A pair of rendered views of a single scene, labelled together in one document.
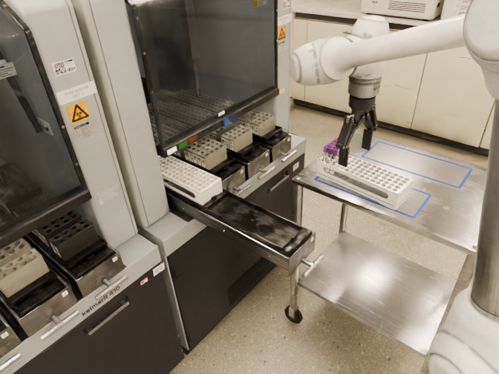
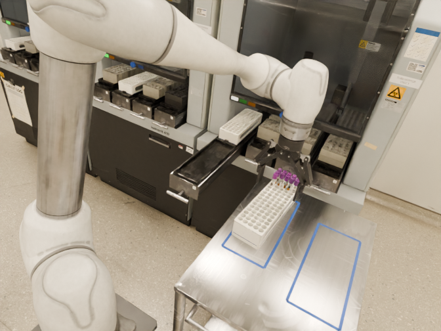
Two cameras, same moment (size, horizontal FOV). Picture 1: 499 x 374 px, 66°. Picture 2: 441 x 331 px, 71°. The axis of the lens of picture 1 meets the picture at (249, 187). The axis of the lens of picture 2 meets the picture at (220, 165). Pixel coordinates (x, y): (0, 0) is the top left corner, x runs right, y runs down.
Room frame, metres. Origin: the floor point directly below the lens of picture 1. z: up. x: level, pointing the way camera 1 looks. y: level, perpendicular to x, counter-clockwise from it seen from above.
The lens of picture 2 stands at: (0.63, -1.06, 1.56)
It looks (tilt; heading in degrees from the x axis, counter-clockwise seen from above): 35 degrees down; 73
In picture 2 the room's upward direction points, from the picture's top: 8 degrees clockwise
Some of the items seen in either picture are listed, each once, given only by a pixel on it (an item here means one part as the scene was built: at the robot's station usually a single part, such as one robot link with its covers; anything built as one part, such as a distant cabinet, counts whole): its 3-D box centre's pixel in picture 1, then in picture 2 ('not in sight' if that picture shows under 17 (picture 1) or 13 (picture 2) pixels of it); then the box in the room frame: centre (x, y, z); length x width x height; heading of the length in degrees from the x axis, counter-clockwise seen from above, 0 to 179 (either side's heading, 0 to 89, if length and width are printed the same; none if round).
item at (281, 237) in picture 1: (220, 210); (222, 150); (0.99, 0.10, 0.78); 0.73 x 0.14 x 0.09; 48
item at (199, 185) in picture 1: (182, 178); (241, 126); (1.11, 0.23, 0.83); 0.30 x 0.10 x 0.06; 48
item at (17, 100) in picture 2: not in sight; (16, 102); (-0.28, 1.31, 0.43); 0.27 x 0.02 x 0.36; 138
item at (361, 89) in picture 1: (364, 84); (295, 126); (1.06, -0.35, 1.16); 0.09 x 0.09 x 0.06
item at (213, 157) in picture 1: (214, 156); (269, 134); (1.21, 0.12, 0.85); 0.12 x 0.02 x 0.06; 139
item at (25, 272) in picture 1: (22, 274); (151, 91); (0.68, 0.59, 0.85); 0.12 x 0.02 x 0.06; 139
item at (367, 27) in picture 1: (364, 47); (302, 88); (1.05, -0.33, 1.26); 0.13 x 0.11 x 0.16; 113
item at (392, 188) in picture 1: (361, 176); (267, 209); (1.03, -0.37, 0.85); 0.30 x 0.10 x 0.06; 43
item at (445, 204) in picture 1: (385, 260); (264, 320); (1.06, -0.53, 0.41); 0.67 x 0.46 x 0.82; 48
